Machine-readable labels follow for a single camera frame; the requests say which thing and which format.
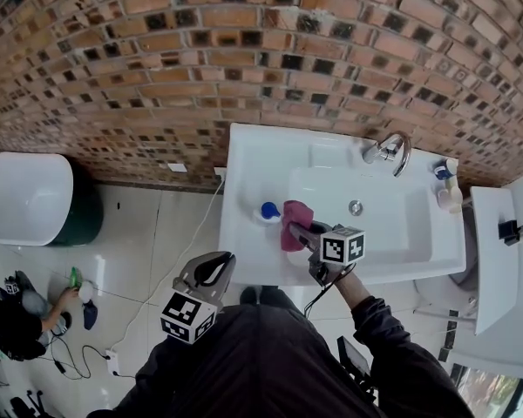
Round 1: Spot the blue and white mug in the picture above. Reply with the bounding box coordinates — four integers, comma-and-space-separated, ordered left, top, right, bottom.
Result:
431, 158, 459, 182

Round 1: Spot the black waist device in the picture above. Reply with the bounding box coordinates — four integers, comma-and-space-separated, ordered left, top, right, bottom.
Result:
336, 334, 377, 405

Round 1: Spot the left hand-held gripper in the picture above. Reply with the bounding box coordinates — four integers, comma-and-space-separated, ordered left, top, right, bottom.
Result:
159, 250, 237, 346

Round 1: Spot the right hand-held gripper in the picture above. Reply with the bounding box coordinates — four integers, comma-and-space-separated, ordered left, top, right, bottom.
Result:
286, 219, 368, 287

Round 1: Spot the person's black clothed torso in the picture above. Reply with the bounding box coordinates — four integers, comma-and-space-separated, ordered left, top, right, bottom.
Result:
85, 285, 477, 418

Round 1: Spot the white power strip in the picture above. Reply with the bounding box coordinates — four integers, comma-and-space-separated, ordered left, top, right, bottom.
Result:
105, 348, 123, 377

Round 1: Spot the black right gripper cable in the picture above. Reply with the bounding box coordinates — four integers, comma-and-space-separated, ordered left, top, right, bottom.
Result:
303, 262, 359, 318

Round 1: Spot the small black box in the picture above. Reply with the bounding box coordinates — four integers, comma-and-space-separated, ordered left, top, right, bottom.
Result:
497, 219, 523, 247

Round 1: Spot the white ceramic sink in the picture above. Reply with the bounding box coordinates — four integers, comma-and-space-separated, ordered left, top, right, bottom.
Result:
217, 121, 468, 287

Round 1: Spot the black chair base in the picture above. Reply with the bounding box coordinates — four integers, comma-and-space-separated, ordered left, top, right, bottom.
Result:
9, 388, 45, 418

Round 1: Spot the white tub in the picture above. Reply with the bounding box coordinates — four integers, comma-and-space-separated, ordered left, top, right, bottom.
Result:
0, 151, 75, 247

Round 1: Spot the blue-capped white bottle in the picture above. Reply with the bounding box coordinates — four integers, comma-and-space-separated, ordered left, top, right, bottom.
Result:
250, 200, 285, 228

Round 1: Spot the dark green round base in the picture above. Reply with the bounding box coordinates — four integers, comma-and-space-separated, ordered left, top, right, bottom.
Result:
47, 158, 105, 247

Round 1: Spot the pink cloth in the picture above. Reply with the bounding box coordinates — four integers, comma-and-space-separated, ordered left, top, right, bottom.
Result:
279, 199, 316, 253

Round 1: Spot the window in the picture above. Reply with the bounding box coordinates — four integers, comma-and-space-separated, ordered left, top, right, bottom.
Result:
452, 362, 523, 418

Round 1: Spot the person's right shoe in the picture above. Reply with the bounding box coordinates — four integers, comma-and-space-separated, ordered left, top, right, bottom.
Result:
259, 285, 298, 309

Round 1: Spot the black floor cable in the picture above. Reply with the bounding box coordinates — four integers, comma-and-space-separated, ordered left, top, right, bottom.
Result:
46, 332, 108, 381

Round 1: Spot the person's right forearm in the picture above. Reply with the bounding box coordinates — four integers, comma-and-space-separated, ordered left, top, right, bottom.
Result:
330, 270, 424, 374

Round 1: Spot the white cable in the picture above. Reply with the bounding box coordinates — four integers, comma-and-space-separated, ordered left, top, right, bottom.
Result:
111, 179, 227, 356

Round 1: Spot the chrome faucet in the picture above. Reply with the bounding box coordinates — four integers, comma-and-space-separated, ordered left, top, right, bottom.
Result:
361, 131, 413, 179

